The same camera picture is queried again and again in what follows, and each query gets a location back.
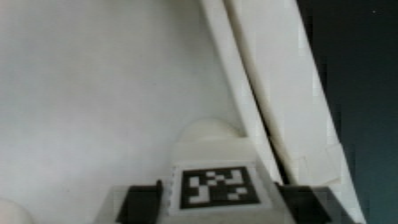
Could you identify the white U-shaped obstacle fence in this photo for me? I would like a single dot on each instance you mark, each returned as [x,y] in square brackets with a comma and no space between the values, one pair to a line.
[286,85]

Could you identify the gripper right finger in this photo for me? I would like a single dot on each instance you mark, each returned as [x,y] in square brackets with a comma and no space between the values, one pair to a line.
[317,205]

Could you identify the white square tabletop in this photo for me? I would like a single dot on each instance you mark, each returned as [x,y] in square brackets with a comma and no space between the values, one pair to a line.
[119,69]

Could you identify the white table leg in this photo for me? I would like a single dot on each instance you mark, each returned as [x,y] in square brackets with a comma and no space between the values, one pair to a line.
[221,191]

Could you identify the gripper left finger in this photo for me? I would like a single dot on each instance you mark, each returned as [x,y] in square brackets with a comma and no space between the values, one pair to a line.
[132,205]

